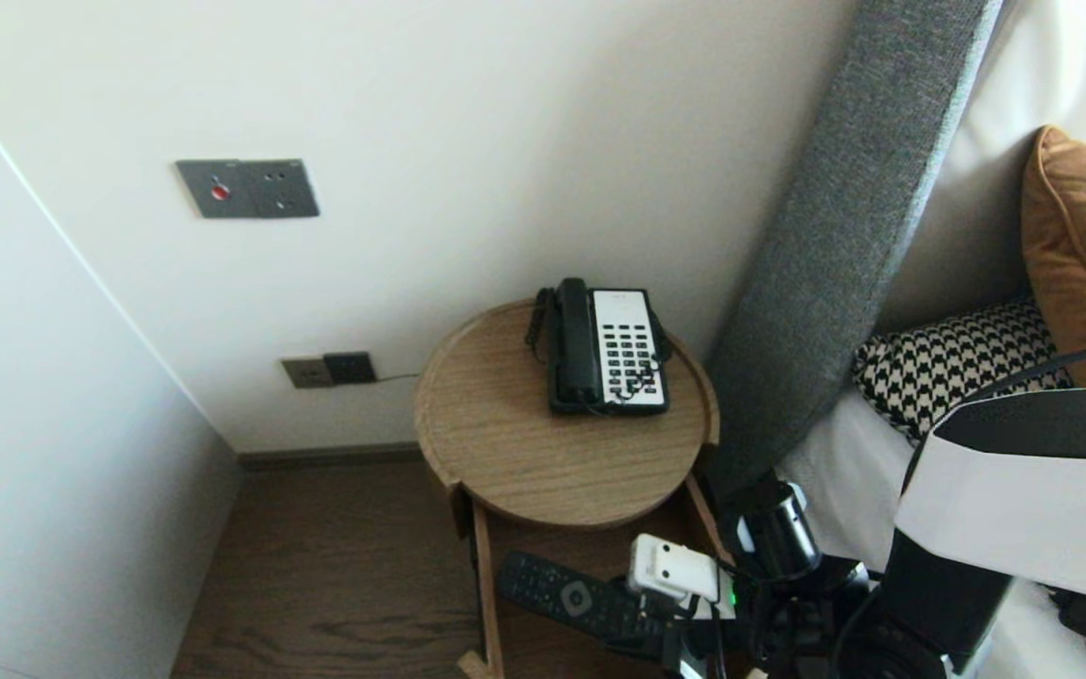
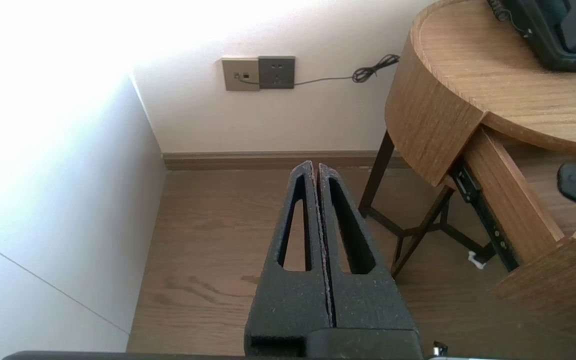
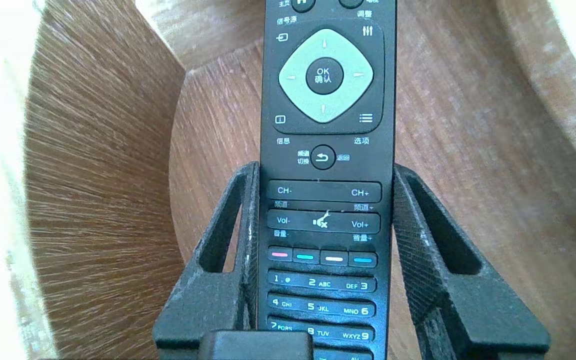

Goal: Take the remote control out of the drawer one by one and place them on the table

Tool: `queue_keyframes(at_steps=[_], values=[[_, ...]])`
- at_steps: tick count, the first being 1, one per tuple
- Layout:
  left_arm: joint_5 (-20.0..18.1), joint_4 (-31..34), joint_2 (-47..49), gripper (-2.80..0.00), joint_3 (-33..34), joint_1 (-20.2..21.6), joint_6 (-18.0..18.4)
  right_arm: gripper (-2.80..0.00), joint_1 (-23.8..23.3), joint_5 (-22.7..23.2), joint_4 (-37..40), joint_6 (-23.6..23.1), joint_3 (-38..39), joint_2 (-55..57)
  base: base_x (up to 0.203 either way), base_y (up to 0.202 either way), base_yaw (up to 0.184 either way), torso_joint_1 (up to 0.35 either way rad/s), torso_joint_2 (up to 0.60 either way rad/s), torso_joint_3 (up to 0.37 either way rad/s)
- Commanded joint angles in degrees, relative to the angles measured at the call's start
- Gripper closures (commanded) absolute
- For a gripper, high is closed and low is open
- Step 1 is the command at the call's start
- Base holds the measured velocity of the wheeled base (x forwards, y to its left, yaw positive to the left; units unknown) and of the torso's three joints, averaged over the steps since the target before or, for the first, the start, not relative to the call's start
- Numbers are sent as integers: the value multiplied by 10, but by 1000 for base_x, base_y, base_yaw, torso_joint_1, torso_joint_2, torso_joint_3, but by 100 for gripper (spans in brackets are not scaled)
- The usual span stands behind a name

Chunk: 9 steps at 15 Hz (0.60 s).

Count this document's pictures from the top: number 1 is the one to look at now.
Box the grey fabric headboard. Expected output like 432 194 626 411
705 0 1001 510

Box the grey wall switch panel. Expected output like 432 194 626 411
175 158 321 221

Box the beige wall socket plate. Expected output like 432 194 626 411
281 357 332 390

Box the black and white desk telephone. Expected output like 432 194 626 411
543 278 672 417

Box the white bed pillow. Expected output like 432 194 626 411
873 0 1086 333

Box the black telephone handset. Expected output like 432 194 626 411
552 278 603 406

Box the black TV remote control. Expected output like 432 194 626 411
496 552 685 654

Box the round wooden bedside table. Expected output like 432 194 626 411
414 300 721 529
453 476 770 679

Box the black white houndstooth pillow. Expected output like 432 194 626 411
852 297 1086 679

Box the dark grey wall power socket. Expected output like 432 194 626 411
322 352 378 387

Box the brown velvet pillow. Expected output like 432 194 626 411
1022 124 1086 389

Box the brown wooden baseboard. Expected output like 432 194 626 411
237 443 423 474

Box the black coiled telephone cord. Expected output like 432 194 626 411
524 288 673 416

